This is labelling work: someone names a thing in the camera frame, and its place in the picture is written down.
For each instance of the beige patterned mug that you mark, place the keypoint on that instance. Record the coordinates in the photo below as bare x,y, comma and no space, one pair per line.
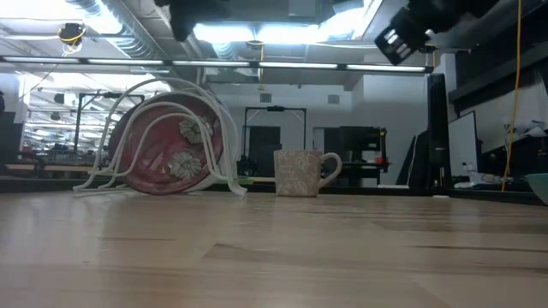
297,173

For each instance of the large teal plate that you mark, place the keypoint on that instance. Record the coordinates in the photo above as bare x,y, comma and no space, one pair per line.
539,186

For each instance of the red floral plate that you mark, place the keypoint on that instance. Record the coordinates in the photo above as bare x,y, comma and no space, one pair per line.
162,145

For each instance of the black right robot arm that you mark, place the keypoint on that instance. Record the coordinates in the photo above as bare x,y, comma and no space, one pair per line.
454,10

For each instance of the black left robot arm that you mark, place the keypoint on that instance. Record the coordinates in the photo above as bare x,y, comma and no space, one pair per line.
188,17

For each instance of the black equipment cabinet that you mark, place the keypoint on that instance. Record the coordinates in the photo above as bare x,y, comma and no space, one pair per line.
355,145

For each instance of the white board panel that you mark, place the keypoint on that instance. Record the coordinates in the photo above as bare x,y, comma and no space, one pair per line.
463,145

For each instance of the black hanging device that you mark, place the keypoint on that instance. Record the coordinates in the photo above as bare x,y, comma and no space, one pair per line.
71,34

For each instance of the black gantry frame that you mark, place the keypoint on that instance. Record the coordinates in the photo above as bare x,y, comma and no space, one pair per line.
275,109

